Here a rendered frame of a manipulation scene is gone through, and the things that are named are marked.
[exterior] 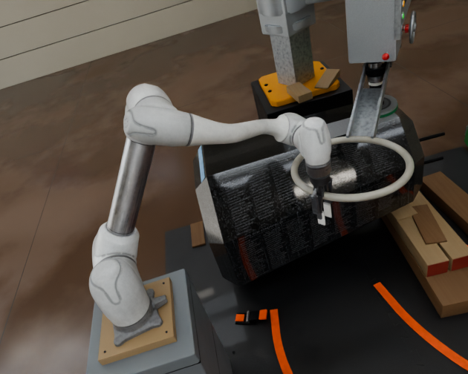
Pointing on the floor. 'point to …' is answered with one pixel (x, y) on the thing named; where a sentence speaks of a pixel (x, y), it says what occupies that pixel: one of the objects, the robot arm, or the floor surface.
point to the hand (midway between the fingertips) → (324, 214)
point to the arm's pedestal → (189, 359)
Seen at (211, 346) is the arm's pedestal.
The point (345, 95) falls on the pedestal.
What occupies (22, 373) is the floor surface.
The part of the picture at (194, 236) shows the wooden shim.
